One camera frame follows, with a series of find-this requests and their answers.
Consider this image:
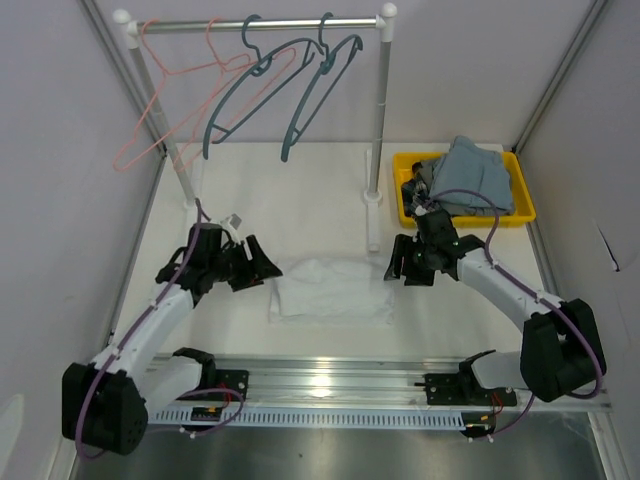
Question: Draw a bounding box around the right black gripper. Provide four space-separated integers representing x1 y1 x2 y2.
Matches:
384 234 436 287

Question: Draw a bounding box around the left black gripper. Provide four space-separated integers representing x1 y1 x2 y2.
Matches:
208 235 281 292

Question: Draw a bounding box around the white skirt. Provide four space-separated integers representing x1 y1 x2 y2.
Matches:
269 255 395 327

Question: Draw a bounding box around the pink wire hanger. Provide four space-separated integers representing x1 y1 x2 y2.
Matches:
187 14 297 156

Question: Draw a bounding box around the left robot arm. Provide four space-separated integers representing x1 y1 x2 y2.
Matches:
61 223 282 455

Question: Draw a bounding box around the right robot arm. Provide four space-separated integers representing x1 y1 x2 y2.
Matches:
384 211 607 404

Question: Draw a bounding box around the teal hanger right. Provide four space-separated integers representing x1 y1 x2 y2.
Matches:
280 12 364 163

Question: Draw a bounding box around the teal hanger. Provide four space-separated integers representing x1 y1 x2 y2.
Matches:
280 12 364 163
203 28 321 160

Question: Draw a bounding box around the teal hanger left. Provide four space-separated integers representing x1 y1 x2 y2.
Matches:
203 28 321 160

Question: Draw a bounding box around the pink hanger far left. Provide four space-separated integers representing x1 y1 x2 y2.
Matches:
134 20 257 174

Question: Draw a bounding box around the blue grey garment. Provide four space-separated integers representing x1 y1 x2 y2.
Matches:
412 136 515 216

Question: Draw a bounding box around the yellow plastic bin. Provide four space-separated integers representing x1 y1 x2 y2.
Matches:
392 152 536 229

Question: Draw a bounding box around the silver clothes rack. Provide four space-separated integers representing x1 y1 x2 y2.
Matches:
113 2 397 252

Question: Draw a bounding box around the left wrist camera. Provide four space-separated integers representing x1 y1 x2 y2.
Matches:
219 214 242 237

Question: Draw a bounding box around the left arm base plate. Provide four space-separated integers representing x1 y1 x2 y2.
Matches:
214 369 250 399

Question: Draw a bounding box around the aluminium rail base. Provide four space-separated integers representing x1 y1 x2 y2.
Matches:
74 352 614 414

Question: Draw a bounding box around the white slotted cable duct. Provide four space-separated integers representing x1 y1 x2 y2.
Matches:
148 406 466 431

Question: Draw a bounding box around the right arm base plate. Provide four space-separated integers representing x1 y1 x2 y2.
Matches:
415 372 517 407

